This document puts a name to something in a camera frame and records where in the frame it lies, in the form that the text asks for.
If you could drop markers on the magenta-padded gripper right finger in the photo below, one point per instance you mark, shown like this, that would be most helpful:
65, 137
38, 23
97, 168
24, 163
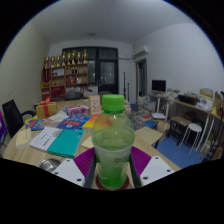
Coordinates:
141, 160

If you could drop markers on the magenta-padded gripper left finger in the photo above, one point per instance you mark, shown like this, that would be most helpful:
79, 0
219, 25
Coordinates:
85, 161

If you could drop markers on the green drink bottle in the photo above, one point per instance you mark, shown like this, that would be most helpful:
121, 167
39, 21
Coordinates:
112, 140

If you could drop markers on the beige envelope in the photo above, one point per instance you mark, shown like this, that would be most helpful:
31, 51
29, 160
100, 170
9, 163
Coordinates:
88, 143
23, 137

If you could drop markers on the flat round red coaster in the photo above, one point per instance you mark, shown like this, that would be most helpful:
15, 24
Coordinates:
98, 183

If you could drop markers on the teal book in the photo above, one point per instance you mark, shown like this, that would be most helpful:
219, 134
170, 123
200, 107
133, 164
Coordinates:
66, 143

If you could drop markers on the low wooden side table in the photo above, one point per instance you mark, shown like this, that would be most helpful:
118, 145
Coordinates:
148, 135

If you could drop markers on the small steel cup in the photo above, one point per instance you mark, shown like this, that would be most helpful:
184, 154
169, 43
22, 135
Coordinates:
50, 164

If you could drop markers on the orange yellow book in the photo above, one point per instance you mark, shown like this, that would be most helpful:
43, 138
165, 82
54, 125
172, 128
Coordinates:
89, 122

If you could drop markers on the white book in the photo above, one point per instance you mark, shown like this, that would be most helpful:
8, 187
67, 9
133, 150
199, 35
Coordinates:
45, 138

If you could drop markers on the white paper sheet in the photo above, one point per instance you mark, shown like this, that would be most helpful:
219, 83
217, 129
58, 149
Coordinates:
58, 117

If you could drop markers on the pink box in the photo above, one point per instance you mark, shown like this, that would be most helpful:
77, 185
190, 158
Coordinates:
77, 110

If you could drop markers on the pile of books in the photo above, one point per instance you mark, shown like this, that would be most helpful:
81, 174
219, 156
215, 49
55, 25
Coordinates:
146, 106

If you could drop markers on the pink flower bouquet pot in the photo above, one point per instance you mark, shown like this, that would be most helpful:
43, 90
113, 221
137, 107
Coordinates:
128, 107

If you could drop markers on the small wooden-top bench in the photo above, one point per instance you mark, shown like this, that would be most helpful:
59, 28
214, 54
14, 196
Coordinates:
180, 120

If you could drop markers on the small standing card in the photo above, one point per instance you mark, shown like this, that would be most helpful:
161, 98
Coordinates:
95, 105

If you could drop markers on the white round stool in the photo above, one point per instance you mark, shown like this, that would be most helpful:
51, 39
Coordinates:
193, 127

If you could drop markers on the blue red patterned book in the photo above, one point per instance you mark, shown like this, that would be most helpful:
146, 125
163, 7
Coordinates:
35, 124

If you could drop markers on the yellow gift box red ribbon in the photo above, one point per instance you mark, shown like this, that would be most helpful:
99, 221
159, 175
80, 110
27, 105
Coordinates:
46, 109

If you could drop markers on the white desk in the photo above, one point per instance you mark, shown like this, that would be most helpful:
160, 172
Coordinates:
160, 96

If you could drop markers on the yellow paper sheet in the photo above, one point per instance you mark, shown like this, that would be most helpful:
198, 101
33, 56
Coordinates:
30, 119

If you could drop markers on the brown chair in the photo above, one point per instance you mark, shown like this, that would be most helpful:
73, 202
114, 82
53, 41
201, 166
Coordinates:
105, 93

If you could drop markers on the long wooden side desk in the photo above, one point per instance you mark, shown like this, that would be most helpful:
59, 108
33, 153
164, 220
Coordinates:
196, 108

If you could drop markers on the black thin stand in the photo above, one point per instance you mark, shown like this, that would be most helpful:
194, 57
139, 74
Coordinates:
124, 86

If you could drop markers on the black printer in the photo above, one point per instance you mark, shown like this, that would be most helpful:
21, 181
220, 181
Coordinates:
188, 100

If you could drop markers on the black computer monitor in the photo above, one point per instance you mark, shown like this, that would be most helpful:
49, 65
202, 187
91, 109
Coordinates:
158, 85

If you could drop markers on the black office chair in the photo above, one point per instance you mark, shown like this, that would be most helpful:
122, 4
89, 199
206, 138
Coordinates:
13, 116

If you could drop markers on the wooden shelf unit with trophies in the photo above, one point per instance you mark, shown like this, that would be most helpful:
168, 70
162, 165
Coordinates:
65, 76

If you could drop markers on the white air conditioner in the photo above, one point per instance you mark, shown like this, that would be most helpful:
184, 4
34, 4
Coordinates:
141, 50

